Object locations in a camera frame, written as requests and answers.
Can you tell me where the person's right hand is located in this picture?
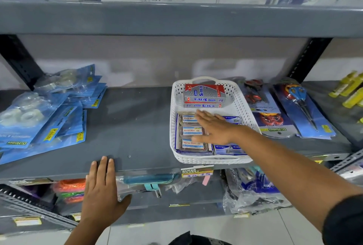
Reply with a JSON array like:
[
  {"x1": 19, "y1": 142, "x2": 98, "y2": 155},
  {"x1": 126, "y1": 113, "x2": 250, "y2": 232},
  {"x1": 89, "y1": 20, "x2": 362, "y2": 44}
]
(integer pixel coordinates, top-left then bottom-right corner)
[{"x1": 191, "y1": 110, "x2": 245, "y2": 146}]

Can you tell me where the person's left hand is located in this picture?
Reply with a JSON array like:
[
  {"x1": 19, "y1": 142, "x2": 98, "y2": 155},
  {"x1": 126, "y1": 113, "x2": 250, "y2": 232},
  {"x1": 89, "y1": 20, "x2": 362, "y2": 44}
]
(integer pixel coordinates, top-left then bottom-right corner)
[{"x1": 81, "y1": 156, "x2": 133, "y2": 226}]

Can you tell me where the person's right forearm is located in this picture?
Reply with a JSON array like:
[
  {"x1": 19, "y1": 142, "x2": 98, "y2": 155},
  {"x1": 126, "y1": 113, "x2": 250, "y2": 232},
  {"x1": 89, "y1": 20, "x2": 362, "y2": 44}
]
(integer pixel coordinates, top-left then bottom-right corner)
[{"x1": 235, "y1": 126, "x2": 363, "y2": 232}]

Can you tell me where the person's left forearm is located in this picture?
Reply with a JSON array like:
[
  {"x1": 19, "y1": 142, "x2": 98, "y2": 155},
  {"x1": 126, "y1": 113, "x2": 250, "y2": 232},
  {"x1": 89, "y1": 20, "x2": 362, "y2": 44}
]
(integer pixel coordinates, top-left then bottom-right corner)
[{"x1": 64, "y1": 219, "x2": 112, "y2": 245}]

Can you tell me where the blue card of staple boxes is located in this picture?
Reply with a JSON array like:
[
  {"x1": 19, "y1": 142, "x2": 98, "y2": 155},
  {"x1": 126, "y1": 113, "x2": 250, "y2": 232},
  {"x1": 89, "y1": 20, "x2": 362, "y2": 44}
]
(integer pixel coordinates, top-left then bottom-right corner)
[{"x1": 175, "y1": 112, "x2": 214, "y2": 155}]

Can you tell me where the orange neon packet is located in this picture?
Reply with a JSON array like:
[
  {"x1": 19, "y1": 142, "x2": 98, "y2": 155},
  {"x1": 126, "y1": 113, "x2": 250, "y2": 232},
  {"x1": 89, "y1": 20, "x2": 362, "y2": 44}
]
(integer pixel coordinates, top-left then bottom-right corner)
[{"x1": 52, "y1": 179, "x2": 86, "y2": 194}]

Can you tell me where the blue staple packet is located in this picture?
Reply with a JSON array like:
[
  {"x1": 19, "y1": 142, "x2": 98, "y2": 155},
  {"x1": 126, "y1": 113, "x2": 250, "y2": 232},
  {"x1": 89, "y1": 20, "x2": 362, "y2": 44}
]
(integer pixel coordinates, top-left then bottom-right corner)
[{"x1": 213, "y1": 115, "x2": 247, "y2": 156}]

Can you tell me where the yellow shelf price label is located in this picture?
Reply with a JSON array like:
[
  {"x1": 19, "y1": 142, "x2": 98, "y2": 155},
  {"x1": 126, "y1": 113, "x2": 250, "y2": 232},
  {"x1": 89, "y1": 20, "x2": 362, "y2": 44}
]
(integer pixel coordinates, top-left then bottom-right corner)
[
  {"x1": 181, "y1": 165, "x2": 215, "y2": 178},
  {"x1": 14, "y1": 217, "x2": 42, "y2": 227}
]

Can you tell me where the teal pencil case in plastic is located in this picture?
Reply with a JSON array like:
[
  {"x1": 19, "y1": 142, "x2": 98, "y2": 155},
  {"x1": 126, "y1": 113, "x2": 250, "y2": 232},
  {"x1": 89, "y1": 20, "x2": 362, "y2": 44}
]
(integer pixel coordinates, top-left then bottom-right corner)
[{"x1": 117, "y1": 173, "x2": 181, "y2": 198}]

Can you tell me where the red and grey staple box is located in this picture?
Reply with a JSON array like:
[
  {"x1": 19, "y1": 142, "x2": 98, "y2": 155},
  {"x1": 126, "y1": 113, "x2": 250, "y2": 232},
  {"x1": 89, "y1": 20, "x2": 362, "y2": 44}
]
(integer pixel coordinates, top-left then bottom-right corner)
[{"x1": 184, "y1": 84, "x2": 227, "y2": 103}]

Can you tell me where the grey metal shelf board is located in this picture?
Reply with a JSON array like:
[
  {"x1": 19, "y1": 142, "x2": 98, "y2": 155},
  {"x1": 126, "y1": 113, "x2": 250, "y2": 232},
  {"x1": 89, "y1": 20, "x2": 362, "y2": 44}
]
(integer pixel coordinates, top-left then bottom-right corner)
[
  {"x1": 0, "y1": 81, "x2": 363, "y2": 183},
  {"x1": 54, "y1": 180, "x2": 227, "y2": 226},
  {"x1": 0, "y1": 0, "x2": 363, "y2": 38}
]

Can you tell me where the white plastic lattice basket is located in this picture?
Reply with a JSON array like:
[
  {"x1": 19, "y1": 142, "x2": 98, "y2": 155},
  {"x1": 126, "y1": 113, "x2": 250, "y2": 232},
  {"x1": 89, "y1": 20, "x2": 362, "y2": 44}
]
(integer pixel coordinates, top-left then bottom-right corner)
[{"x1": 169, "y1": 76, "x2": 261, "y2": 165}]

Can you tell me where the clear bag of blue items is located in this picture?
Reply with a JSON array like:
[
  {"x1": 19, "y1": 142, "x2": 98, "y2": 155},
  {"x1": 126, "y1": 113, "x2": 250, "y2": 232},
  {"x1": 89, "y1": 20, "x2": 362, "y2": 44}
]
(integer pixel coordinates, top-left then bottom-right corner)
[{"x1": 222, "y1": 166, "x2": 291, "y2": 215}]

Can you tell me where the pile of blue tape packets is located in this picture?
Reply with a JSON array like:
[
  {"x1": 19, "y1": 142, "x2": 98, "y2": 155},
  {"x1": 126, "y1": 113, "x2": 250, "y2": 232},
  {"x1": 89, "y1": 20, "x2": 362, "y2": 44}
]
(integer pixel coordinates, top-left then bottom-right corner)
[{"x1": 0, "y1": 64, "x2": 108, "y2": 165}]

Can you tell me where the dark clothing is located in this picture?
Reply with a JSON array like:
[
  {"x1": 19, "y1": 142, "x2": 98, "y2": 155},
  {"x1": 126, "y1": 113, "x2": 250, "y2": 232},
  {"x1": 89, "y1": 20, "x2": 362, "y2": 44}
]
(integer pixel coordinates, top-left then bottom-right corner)
[{"x1": 169, "y1": 231, "x2": 233, "y2": 245}]

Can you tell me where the black perforated shelf upright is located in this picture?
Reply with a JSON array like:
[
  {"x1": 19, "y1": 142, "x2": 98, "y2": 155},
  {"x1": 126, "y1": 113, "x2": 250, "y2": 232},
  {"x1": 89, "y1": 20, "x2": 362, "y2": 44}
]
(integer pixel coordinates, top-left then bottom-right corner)
[
  {"x1": 289, "y1": 38, "x2": 333, "y2": 84},
  {"x1": 0, "y1": 34, "x2": 46, "y2": 90}
]

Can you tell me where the yellow glue stick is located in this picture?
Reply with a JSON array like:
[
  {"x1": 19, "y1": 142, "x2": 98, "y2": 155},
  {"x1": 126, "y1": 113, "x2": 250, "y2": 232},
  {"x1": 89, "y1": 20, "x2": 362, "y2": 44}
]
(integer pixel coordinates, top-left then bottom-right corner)
[
  {"x1": 342, "y1": 87, "x2": 363, "y2": 109},
  {"x1": 329, "y1": 71, "x2": 358, "y2": 98},
  {"x1": 340, "y1": 73, "x2": 363, "y2": 97}
]

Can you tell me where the black sleeve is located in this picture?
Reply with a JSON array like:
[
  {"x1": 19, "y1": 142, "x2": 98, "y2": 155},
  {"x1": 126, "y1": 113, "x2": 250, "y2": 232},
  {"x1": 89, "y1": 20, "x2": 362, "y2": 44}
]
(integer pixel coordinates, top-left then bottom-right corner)
[{"x1": 322, "y1": 194, "x2": 363, "y2": 245}]

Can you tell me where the grey perforated metal rail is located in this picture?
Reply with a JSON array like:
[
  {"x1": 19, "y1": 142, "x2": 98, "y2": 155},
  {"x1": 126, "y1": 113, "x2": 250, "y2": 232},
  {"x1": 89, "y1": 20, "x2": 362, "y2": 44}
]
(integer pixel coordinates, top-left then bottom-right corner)
[
  {"x1": 330, "y1": 148, "x2": 363, "y2": 173},
  {"x1": 0, "y1": 184, "x2": 79, "y2": 230}
]

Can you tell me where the red handled scissors packet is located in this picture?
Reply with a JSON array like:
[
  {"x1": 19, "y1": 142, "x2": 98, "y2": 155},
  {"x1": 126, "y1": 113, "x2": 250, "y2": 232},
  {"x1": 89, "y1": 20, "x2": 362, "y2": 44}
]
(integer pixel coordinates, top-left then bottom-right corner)
[{"x1": 238, "y1": 79, "x2": 281, "y2": 114}]

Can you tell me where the orange handled scissors packet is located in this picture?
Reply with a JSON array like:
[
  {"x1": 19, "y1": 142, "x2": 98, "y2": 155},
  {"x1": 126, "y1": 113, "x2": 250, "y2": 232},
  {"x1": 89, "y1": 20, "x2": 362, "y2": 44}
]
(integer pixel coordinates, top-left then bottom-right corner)
[{"x1": 252, "y1": 111, "x2": 299, "y2": 139}]

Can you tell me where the blue handled scissors packet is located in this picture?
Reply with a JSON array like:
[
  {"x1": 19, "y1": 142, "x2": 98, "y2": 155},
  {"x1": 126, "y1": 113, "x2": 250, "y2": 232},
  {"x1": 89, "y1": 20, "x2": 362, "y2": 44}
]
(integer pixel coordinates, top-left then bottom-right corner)
[{"x1": 273, "y1": 81, "x2": 337, "y2": 140}]

